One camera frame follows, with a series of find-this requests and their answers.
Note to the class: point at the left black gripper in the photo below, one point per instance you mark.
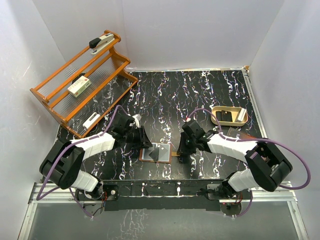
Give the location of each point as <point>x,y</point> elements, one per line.
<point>143,141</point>

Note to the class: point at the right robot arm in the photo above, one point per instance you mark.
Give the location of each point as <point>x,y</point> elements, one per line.
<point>267,165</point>

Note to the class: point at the orange wooden shelf rack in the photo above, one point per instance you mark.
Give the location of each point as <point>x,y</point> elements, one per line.
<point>109,83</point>

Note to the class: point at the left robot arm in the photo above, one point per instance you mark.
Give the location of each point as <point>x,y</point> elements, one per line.
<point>65,158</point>

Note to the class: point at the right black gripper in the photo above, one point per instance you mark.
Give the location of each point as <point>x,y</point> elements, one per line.
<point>182,149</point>

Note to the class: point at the small white box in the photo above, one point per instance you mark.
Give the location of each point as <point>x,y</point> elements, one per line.
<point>91,120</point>

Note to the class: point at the dark red picture book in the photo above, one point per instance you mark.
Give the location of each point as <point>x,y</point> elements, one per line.
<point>234,133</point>

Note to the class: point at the black and beige stapler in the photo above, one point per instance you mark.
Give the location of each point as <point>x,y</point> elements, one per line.
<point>100,43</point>

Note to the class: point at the black card in tray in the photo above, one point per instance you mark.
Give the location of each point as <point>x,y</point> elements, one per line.
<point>224,116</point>

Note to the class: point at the white staples box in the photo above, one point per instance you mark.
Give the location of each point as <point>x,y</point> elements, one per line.
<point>80,85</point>

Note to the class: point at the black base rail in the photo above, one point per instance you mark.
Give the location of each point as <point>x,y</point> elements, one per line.
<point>161,194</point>

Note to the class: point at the brown leather card holder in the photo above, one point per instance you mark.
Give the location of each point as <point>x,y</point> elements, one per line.
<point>167,159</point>

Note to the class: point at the silver card in tray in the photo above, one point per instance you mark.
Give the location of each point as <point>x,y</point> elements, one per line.
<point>241,115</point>

